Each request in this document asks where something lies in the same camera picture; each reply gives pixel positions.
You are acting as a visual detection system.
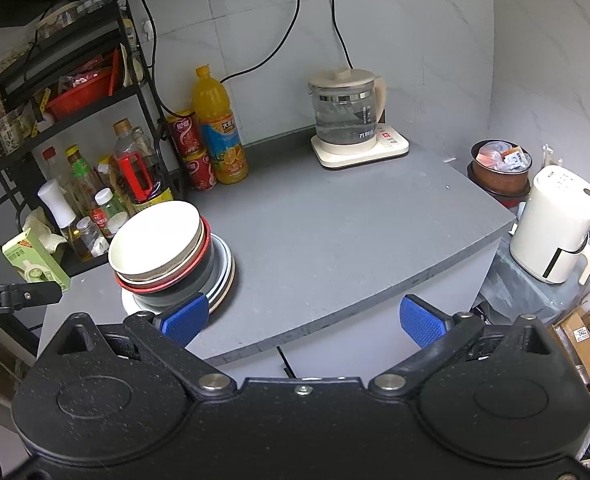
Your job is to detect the black metal kitchen rack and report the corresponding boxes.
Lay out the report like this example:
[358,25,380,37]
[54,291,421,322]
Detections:
[0,0,187,281]

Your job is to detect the red drink can lower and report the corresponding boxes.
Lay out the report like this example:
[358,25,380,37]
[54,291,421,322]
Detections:
[183,148,218,191]

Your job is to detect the red handled oil jug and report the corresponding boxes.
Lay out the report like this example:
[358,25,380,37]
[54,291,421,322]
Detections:
[113,118,173,211]

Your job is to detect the green carton box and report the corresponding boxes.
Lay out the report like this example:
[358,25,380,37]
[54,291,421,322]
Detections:
[1,229,71,292]

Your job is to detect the orange juice bottle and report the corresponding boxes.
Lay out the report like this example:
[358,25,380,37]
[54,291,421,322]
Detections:
[192,65,248,184]

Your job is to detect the black kettle power cable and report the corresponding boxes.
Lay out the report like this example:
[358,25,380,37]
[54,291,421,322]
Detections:
[219,0,304,86]

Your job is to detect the white cap spray bottle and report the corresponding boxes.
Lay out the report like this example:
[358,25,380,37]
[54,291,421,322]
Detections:
[38,179,77,229]

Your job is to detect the green cap condiment bottle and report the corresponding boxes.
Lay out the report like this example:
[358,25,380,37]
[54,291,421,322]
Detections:
[65,144,103,210]

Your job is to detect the red drink can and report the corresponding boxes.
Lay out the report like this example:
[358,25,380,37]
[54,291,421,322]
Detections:
[167,110,204,158]
[183,148,218,191]

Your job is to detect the red plastic basket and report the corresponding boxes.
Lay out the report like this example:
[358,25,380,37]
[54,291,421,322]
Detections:
[46,49,122,120]

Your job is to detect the brown pot with packets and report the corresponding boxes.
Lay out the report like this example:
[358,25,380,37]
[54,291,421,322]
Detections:
[467,140,532,208]

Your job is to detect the red drink can upper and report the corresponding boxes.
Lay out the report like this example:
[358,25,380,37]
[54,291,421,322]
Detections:
[167,110,204,158]

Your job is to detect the white air fryer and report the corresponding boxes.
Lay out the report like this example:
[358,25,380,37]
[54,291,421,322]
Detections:
[510,165,590,286]

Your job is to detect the white sweet bakery plate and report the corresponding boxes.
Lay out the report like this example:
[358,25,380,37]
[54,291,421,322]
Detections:
[120,234,237,314]

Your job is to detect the glass electric kettle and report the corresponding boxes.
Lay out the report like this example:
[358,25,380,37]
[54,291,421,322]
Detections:
[308,68,387,148]

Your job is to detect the small white label jar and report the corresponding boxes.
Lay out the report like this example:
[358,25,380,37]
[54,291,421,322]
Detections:
[94,188,129,238]

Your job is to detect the pale green bowl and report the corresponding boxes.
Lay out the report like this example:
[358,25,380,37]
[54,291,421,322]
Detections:
[114,217,211,292]
[109,200,203,280]

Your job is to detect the small clear spice jar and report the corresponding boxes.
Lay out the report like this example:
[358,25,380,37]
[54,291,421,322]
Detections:
[76,217,110,258]

